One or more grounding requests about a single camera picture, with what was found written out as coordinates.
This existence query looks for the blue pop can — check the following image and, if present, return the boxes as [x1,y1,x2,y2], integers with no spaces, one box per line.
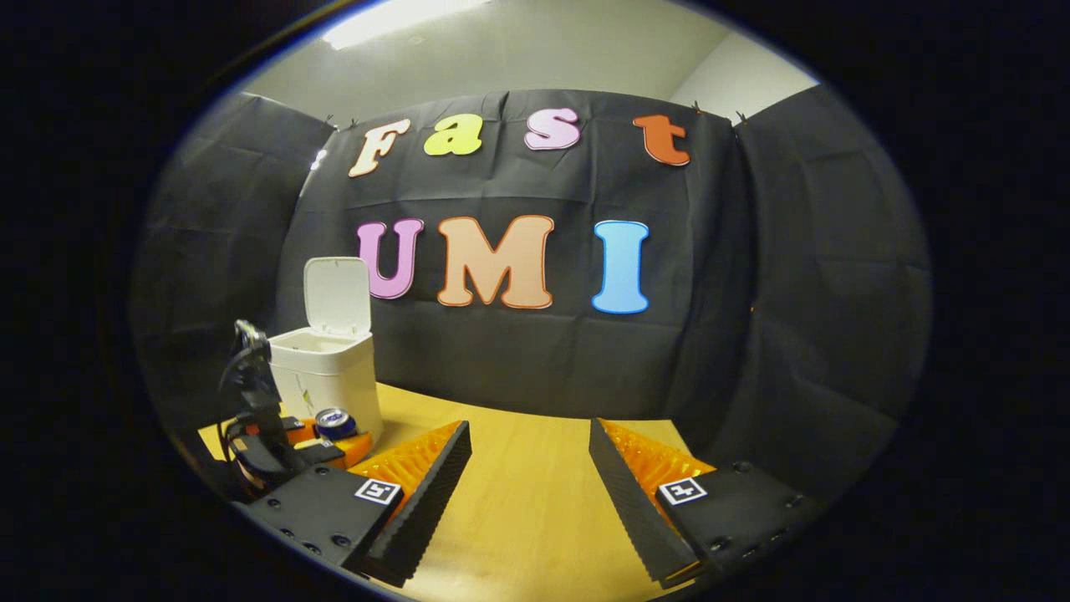
[314,407,359,441]

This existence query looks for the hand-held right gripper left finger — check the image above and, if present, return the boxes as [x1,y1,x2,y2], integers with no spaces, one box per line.
[237,420,474,589]

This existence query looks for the black backdrop cloth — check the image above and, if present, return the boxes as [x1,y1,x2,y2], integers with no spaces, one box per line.
[130,88,933,503]

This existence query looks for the wooden desktop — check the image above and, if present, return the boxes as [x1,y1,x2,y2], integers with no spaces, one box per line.
[198,380,720,602]

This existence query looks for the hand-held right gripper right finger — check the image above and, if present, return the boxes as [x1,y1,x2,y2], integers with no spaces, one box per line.
[588,418,824,590]

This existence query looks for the white desktop garbage bin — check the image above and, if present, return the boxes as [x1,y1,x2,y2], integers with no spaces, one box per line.
[267,257,385,448]

